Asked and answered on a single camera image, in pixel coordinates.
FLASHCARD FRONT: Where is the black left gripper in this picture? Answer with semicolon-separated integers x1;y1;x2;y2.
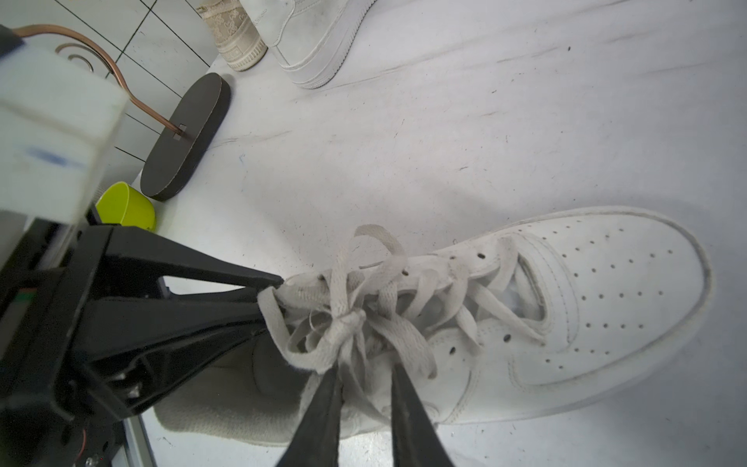
1;220;283;466

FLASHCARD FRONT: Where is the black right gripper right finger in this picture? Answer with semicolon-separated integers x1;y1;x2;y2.
391;364;454;467

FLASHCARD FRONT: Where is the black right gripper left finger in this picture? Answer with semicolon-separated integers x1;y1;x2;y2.
276;367;344;467

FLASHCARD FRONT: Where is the white leather sneaker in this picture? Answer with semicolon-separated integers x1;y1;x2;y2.
240;0;375;90
155;206;713;446

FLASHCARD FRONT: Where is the green plastic bowl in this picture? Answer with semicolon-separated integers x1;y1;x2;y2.
95;182;156;232

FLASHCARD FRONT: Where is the dark oval stand base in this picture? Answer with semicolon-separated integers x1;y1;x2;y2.
140;73;231;202

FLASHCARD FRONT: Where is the beige sneaker red label right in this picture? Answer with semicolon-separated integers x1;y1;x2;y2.
196;0;268;71

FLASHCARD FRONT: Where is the scrolled metal wire stand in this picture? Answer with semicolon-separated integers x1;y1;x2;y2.
12;24;189;139

